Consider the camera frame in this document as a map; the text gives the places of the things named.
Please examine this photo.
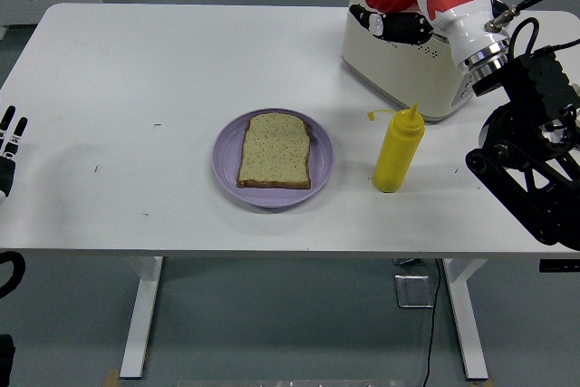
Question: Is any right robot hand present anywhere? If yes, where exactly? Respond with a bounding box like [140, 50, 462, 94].
[348, 0, 511, 66]

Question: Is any cream and chrome toaster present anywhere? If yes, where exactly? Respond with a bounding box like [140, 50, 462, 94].
[340, 0, 513, 123]

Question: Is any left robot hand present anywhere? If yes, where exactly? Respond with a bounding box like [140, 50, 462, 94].
[0, 105, 29, 201]

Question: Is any black hanging power cable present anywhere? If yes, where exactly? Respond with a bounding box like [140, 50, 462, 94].
[420, 258, 443, 387]

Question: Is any metal floor plate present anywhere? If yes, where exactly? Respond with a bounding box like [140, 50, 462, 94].
[393, 273, 437, 310]

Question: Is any yellow squeeze bottle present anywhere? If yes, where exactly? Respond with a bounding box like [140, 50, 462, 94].
[366, 102, 426, 193]

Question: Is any purple round plate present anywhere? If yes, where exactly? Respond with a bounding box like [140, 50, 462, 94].
[211, 108, 335, 210]

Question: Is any white table leg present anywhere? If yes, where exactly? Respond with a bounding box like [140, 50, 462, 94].
[441, 257, 490, 382]
[119, 255, 165, 380]

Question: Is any bread slice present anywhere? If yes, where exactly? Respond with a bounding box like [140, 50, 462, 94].
[236, 111, 313, 190]

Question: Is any black table control panel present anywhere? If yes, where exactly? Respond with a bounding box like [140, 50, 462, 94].
[538, 258, 580, 273]

